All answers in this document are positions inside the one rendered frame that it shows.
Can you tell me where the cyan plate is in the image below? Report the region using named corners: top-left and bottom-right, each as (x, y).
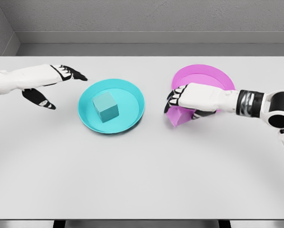
top-left (78, 78), bottom-right (146, 135)

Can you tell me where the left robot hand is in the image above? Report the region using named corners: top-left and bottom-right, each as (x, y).
top-left (20, 64), bottom-right (88, 110)

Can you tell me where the pink plate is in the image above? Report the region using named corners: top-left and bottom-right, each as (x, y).
top-left (171, 64), bottom-right (237, 114)

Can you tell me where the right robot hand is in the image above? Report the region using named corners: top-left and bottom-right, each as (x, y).
top-left (163, 83), bottom-right (222, 121)

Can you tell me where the cyan block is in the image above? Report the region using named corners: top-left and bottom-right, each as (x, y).
top-left (92, 92), bottom-right (120, 124)

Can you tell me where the pink block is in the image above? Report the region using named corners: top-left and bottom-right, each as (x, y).
top-left (166, 105), bottom-right (195, 128)

